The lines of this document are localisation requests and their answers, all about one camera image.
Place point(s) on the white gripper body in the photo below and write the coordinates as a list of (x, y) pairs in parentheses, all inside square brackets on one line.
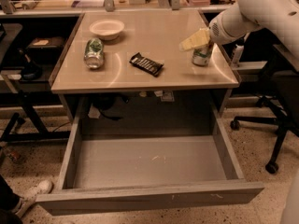
[(219, 32)]

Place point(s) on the white bowl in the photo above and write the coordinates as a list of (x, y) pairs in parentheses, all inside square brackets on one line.
[(107, 29)]

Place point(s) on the black snack bar wrapper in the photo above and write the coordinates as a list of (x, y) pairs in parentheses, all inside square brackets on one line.
[(147, 65)]

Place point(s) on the white sneaker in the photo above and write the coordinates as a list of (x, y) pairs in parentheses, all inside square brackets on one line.
[(29, 197)]

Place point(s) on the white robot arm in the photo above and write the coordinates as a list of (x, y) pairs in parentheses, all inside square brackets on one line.
[(280, 17)]

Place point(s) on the green white 7up can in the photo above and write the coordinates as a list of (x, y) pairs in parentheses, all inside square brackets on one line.
[(202, 56)]

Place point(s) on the black office chair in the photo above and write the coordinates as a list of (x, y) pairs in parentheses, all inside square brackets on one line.
[(279, 85)]

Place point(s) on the black box on shelf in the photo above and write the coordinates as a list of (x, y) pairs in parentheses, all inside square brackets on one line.
[(46, 47)]

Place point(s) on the open grey top drawer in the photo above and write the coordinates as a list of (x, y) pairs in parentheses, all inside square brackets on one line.
[(158, 156)]

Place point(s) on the white spray bottle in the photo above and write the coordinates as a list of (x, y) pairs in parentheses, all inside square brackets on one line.
[(237, 52)]

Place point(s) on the green can lying down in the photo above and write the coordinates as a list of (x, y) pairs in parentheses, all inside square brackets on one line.
[(94, 53)]

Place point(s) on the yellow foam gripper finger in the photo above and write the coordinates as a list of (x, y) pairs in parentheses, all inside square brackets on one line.
[(196, 40)]

